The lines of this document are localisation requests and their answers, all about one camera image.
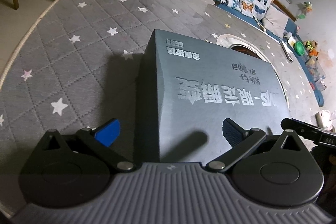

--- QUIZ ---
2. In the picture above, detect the grey-blue box lid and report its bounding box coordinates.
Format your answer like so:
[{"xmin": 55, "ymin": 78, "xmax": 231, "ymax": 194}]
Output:
[{"xmin": 134, "ymin": 29, "xmax": 290, "ymax": 163}]

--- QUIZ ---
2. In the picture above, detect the grey star-pattern table mat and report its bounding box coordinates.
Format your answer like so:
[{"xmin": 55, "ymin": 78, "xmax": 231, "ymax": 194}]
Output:
[{"xmin": 1, "ymin": 0, "xmax": 319, "ymax": 215}]

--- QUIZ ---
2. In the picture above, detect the remote control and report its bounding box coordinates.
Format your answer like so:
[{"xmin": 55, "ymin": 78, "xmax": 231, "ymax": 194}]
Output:
[{"xmin": 280, "ymin": 41, "xmax": 293, "ymax": 63}]

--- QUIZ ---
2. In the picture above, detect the green toy bowl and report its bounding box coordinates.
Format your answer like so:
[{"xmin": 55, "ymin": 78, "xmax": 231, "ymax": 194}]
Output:
[{"xmin": 294, "ymin": 41, "xmax": 306, "ymax": 56}]

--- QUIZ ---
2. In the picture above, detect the colourful stuffed toy pile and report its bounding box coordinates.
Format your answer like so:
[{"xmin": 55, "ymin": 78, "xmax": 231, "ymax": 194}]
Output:
[{"xmin": 303, "ymin": 40, "xmax": 319, "ymax": 57}]

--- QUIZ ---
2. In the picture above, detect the grey pillow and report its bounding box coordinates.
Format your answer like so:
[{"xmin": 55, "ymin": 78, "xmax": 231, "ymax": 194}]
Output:
[{"xmin": 262, "ymin": 5, "xmax": 289, "ymax": 38}]

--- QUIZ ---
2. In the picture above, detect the blue sofa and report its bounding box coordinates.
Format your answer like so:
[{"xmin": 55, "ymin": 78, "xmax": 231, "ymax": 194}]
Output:
[{"xmin": 209, "ymin": 0, "xmax": 324, "ymax": 107}]

